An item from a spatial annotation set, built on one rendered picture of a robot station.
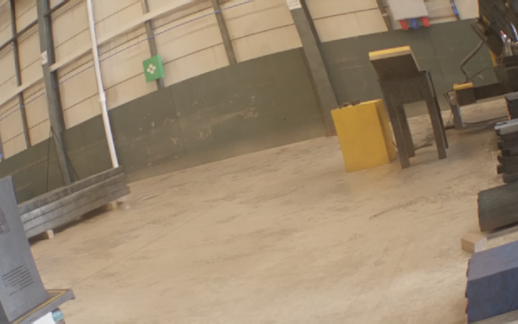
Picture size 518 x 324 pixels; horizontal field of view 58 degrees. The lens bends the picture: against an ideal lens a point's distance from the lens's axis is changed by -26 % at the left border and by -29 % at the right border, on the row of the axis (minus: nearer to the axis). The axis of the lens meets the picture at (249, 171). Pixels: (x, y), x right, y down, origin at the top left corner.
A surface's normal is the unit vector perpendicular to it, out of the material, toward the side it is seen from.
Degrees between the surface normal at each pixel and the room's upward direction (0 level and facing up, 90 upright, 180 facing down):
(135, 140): 90
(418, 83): 90
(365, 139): 90
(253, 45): 90
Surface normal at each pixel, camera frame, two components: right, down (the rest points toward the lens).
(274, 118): -0.39, 0.21
